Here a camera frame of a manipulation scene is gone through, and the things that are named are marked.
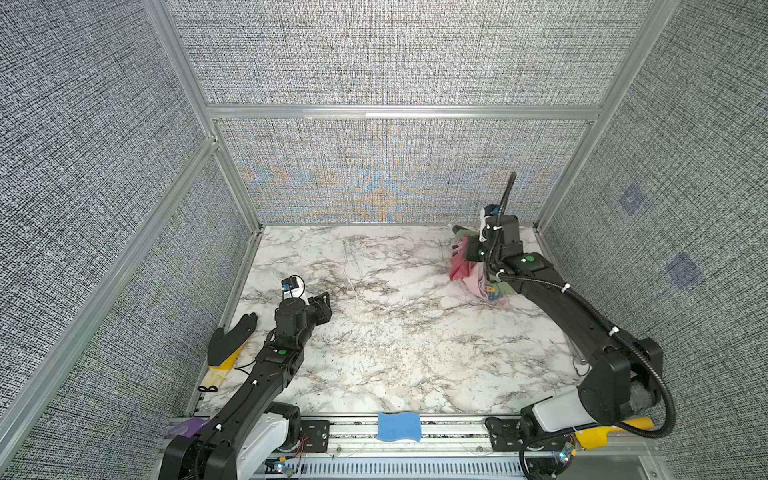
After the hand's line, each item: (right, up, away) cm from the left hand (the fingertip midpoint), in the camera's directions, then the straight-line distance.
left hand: (323, 295), depth 84 cm
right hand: (+42, +17, 0) cm, 45 cm away
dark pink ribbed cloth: (+38, +9, 0) cm, 39 cm away
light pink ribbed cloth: (+44, +4, +2) cm, 45 cm away
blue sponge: (+21, -31, -9) cm, 39 cm away
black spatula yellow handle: (-30, -16, +3) cm, 34 cm away
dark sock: (+42, +21, +16) cm, 50 cm away
